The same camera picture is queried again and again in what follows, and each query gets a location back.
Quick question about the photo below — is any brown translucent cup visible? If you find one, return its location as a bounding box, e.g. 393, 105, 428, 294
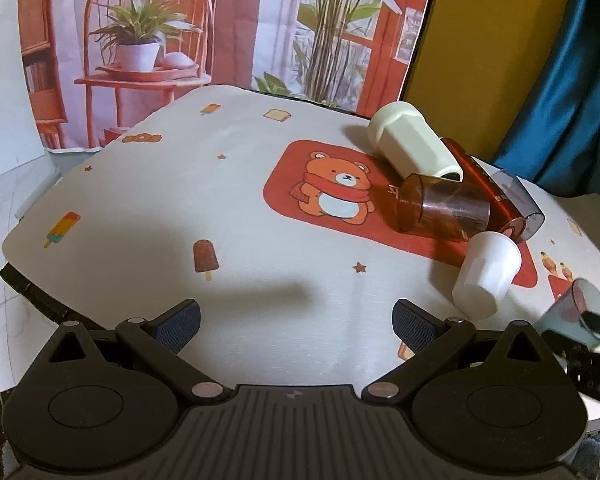
396, 174, 490, 240

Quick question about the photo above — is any red metallic tumbler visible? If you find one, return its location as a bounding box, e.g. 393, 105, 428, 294
441, 138, 526, 243

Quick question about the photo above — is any cream faceted cup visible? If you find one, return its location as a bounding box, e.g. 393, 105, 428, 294
367, 101, 464, 182

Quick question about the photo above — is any grey-blue translucent cup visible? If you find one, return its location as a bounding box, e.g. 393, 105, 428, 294
534, 278, 600, 350

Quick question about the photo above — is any teal curtain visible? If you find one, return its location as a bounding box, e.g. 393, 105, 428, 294
494, 0, 600, 196

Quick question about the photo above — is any white plastic cup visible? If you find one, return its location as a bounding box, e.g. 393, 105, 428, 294
452, 232, 521, 320

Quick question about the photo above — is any wooden panel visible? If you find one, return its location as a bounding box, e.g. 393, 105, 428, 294
404, 0, 567, 160

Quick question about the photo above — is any purple-grey translucent cup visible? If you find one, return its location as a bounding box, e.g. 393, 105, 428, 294
493, 170, 545, 243

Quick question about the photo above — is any patterned white tablecloth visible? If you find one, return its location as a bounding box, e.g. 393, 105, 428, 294
0, 84, 600, 426

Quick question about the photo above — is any printed room backdrop poster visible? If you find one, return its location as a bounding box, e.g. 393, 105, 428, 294
18, 0, 429, 152

